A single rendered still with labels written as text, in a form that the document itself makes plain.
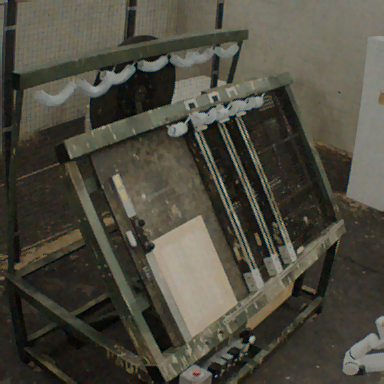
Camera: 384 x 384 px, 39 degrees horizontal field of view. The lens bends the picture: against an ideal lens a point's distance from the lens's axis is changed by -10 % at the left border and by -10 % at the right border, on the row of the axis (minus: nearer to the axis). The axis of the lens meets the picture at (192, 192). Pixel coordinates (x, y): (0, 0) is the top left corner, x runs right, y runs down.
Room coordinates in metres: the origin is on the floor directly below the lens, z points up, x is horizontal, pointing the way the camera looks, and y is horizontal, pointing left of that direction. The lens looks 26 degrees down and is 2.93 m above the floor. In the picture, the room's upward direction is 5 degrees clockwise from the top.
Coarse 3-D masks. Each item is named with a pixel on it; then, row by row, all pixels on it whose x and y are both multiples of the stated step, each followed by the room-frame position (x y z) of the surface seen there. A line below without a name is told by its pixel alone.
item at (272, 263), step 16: (208, 96) 3.41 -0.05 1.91; (224, 128) 3.41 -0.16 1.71; (224, 144) 3.35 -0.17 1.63; (224, 160) 3.35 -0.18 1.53; (240, 176) 3.28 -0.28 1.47; (240, 192) 3.27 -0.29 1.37; (256, 208) 3.24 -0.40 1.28; (256, 224) 3.18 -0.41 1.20; (272, 256) 3.11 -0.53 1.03; (272, 272) 3.09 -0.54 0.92
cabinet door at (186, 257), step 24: (168, 240) 2.70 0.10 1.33; (192, 240) 2.81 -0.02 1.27; (168, 264) 2.61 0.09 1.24; (192, 264) 2.72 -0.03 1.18; (216, 264) 2.83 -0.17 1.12; (168, 288) 2.52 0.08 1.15; (192, 288) 2.62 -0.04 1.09; (216, 288) 2.73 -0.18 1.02; (192, 312) 2.52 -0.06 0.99; (216, 312) 2.63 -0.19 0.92; (192, 336) 2.42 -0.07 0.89
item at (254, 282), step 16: (192, 128) 3.21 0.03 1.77; (192, 144) 3.21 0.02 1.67; (208, 160) 3.16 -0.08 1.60; (208, 176) 3.13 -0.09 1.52; (224, 192) 3.11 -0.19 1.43; (224, 208) 3.06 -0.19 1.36; (224, 224) 3.05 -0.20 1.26; (240, 240) 2.99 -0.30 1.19; (240, 256) 2.97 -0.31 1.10; (256, 272) 2.94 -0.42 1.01; (256, 288) 2.88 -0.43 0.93
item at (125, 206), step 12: (108, 180) 2.67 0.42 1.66; (120, 180) 2.68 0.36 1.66; (120, 204) 2.62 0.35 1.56; (132, 228) 2.57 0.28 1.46; (144, 252) 2.52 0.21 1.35; (144, 264) 2.52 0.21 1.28; (156, 264) 2.53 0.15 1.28; (156, 276) 2.49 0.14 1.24; (156, 288) 2.47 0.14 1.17; (168, 300) 2.44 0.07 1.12; (168, 312) 2.42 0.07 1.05; (180, 324) 2.40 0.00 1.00; (180, 336) 2.37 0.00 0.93
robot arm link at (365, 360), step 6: (366, 354) 1.86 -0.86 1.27; (372, 354) 1.83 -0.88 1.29; (378, 354) 1.81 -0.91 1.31; (366, 360) 1.80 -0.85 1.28; (372, 360) 1.79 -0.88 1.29; (378, 360) 1.78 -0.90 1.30; (348, 366) 1.79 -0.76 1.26; (354, 366) 1.78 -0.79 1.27; (360, 366) 1.79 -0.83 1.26; (366, 366) 1.78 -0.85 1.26; (372, 366) 1.77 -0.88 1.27; (378, 366) 1.76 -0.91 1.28; (348, 372) 1.79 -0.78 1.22; (354, 372) 1.78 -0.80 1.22; (360, 372) 1.78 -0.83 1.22; (366, 372) 1.79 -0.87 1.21
